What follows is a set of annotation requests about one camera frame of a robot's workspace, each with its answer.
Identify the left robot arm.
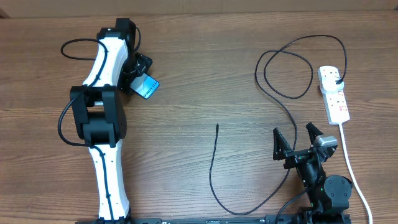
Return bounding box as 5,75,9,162
66,18,160,223

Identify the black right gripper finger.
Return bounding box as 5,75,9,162
273,128,293,161
306,122,323,145

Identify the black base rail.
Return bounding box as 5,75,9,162
75,214,352,224

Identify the white charger adapter plug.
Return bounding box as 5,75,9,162
320,78,345,94

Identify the white power strip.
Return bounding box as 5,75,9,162
317,65,350,125

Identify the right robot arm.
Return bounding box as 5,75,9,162
265,123,353,224

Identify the white power strip cord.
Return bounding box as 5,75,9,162
338,123,373,224

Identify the black charging cable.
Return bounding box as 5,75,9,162
209,34,348,217

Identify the blue Galaxy smartphone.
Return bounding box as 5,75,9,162
130,73,160,100

